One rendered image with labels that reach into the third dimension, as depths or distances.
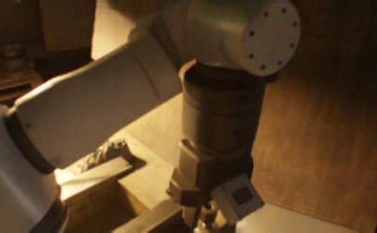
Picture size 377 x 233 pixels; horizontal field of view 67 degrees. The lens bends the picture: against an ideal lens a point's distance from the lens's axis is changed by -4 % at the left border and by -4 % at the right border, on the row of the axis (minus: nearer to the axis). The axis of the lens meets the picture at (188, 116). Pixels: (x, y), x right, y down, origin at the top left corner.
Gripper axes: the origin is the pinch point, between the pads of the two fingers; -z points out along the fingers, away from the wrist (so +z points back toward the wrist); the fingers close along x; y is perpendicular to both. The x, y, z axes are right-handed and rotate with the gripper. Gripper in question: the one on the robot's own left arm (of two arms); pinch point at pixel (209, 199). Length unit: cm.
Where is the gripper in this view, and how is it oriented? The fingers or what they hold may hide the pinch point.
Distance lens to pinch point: 41.5
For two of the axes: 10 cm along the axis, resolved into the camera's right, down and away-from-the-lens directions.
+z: 0.6, -8.8, -4.7
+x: -8.0, 2.4, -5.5
